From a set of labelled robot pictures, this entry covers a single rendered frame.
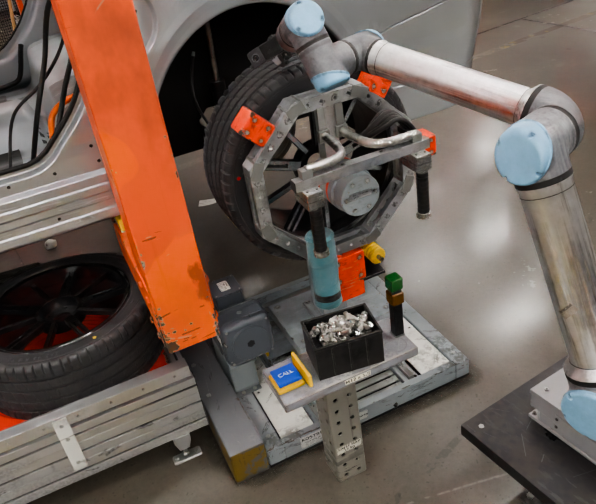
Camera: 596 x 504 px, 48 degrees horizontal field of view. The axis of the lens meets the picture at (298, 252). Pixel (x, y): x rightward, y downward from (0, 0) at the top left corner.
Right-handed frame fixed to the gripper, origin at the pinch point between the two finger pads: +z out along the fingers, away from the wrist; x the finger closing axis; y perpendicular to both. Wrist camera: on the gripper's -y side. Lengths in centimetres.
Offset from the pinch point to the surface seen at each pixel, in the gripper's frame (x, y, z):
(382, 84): -22.3, 23.4, -6.6
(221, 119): -7.2, -20.5, 9.7
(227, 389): -87, -62, 41
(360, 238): -61, 1, 15
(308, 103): -16.7, 0.1, -9.6
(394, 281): -72, -5, -17
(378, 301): -91, 3, 45
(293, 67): -5.3, 3.6, -2.1
